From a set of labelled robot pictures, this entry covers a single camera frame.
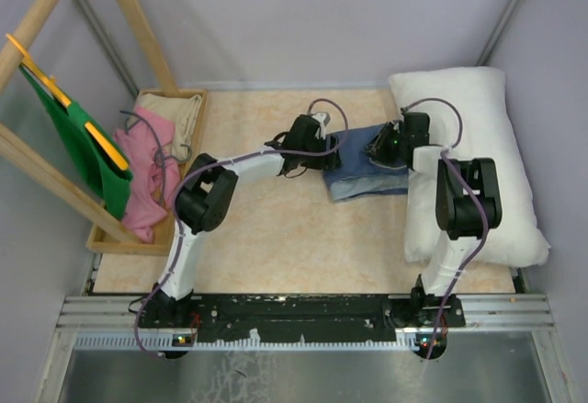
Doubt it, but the green shirt on hanger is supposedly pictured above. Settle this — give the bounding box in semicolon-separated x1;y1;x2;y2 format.
19;66;133;220

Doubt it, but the wooden clothes rack frame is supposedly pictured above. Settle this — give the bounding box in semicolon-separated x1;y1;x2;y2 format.
1;0;180;243

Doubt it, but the light blue pillowcase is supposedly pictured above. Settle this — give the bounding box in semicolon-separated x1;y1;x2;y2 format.
322;124;409;203

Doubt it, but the white pillow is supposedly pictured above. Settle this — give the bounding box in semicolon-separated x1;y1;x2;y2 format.
388;66;551;267

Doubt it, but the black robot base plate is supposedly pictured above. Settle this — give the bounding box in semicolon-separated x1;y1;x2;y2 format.
138;293;466;343

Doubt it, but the white cable duct strip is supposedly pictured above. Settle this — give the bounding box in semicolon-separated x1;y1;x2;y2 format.
73;330;430;353

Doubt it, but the yellow plastic hanger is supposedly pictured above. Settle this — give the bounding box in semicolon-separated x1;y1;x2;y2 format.
6;33;130;171

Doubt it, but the pink garment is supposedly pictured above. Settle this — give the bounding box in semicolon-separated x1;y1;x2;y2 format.
115;106;180;244

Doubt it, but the grey hanger in tray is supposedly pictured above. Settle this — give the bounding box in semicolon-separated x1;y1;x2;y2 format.
115;109;188;181

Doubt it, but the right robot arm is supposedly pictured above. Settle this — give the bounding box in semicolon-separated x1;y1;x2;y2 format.
364;111;503;327

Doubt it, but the aluminium frame rail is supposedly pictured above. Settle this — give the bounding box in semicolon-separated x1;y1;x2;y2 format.
476;0;525;67

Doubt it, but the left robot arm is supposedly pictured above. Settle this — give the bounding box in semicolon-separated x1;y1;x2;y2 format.
142;112;349;327

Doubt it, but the beige cloth in tray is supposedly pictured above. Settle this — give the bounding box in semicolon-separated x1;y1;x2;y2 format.
135;94;202;163

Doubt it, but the wooden tray box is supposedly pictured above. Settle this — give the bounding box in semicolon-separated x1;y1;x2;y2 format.
86;89;207;256

